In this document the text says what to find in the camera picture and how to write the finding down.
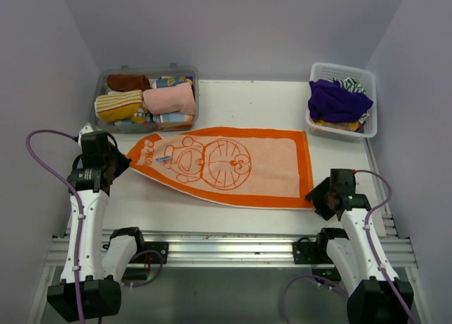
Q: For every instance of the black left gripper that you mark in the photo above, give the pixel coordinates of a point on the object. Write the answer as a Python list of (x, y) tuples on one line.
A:
[(123, 161)]

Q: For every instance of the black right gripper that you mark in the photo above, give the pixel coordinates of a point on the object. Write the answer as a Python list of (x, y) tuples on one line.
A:
[(315, 195)]

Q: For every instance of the orange white towel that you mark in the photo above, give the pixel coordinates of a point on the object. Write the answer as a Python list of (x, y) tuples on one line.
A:
[(242, 167)]

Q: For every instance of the pink terry towel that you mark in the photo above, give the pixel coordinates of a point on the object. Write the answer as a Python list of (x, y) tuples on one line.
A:
[(179, 98)]

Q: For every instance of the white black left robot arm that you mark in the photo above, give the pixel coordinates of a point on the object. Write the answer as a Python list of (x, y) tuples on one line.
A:
[(90, 284)]

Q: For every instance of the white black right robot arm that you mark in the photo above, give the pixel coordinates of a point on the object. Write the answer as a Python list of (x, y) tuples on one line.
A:
[(375, 292)]

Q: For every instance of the yellow striped rolled towel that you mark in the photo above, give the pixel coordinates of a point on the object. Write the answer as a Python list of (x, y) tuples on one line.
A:
[(121, 106)]

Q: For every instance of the clear plastic storage bin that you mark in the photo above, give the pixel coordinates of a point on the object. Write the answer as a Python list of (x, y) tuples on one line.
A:
[(127, 126)]

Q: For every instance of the light blue orange rolled towel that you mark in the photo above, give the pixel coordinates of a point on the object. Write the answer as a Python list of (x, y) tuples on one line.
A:
[(173, 117)]

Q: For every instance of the brown rolled towel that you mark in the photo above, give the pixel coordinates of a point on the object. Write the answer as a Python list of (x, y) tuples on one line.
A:
[(128, 82)]

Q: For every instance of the white plastic laundry basket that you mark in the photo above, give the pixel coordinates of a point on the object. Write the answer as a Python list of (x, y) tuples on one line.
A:
[(366, 127)]

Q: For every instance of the purple towel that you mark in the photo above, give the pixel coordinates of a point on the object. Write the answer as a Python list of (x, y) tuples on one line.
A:
[(333, 104)]

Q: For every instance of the blue yellow patterned rolled towel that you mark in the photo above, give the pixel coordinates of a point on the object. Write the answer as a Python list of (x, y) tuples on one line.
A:
[(171, 81)]

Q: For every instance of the black white striped towel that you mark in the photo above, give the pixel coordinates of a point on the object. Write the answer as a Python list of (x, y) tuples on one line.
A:
[(350, 84)]

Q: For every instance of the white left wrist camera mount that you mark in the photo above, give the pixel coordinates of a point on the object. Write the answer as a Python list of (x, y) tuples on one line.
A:
[(88, 128)]

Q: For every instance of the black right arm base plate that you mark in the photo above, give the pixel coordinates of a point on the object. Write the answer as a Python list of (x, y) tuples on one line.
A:
[(306, 252)]

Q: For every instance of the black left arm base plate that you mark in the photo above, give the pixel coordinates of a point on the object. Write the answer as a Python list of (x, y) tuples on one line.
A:
[(153, 252)]

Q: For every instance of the aluminium table edge rail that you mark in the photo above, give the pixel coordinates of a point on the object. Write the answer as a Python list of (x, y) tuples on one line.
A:
[(238, 251)]

